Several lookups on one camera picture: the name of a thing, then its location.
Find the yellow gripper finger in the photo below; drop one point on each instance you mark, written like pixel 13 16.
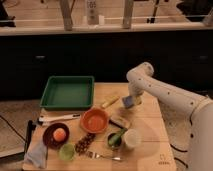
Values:
pixel 137 100

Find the blue sponge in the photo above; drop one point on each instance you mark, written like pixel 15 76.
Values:
pixel 128 101

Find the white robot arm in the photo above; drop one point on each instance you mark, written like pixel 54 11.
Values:
pixel 199 108

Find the green plastic tray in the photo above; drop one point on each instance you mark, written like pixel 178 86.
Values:
pixel 68 93

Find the wooden brush block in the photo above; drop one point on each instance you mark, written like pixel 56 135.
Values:
pixel 120 121

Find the white cup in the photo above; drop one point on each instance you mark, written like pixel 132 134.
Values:
pixel 132 138

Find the green vegetable in bowl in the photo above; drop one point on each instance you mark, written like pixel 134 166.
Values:
pixel 115 139

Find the orange bowl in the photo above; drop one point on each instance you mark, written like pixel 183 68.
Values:
pixel 94 121

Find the bunch of dark grapes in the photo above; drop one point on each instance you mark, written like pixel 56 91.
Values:
pixel 84 143

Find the metal fork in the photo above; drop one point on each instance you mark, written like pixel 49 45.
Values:
pixel 95 155

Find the orange fruit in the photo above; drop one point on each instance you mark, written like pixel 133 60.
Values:
pixel 59 135

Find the small green cup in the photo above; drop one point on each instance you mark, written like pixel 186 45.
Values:
pixel 67 152

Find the dark red plate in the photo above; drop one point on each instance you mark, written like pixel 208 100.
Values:
pixel 48 138

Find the grey cloth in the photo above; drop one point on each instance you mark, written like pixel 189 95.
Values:
pixel 37 155

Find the white handled utensil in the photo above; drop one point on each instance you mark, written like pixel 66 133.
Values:
pixel 56 118

